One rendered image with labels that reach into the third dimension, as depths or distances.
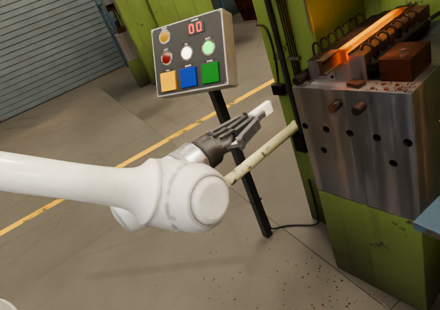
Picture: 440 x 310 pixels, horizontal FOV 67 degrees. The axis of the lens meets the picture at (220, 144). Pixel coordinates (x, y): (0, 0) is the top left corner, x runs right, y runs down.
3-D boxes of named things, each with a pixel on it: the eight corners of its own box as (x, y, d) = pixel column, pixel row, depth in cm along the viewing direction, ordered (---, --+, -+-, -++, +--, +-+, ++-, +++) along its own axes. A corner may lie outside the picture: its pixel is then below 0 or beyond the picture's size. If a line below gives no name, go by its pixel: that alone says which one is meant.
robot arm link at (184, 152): (199, 194, 69) (220, 178, 71) (183, 159, 64) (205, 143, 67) (177, 183, 76) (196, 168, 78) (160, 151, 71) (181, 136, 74)
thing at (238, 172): (233, 189, 128) (228, 178, 126) (224, 185, 132) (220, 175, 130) (302, 131, 148) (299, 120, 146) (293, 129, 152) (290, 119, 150)
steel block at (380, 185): (420, 223, 102) (411, 93, 82) (317, 189, 131) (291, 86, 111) (485, 130, 127) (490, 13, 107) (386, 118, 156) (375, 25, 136)
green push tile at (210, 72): (219, 81, 122) (217, 60, 121) (202, 84, 125) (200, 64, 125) (221, 81, 123) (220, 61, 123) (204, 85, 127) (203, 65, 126)
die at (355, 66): (367, 80, 96) (363, 52, 92) (310, 78, 111) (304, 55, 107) (430, 27, 114) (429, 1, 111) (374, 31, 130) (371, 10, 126)
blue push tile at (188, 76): (196, 85, 126) (194, 66, 126) (181, 88, 130) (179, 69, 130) (199, 85, 128) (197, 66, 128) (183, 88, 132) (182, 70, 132)
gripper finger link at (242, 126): (217, 136, 74) (220, 137, 73) (251, 112, 79) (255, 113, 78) (222, 151, 76) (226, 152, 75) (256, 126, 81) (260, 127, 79)
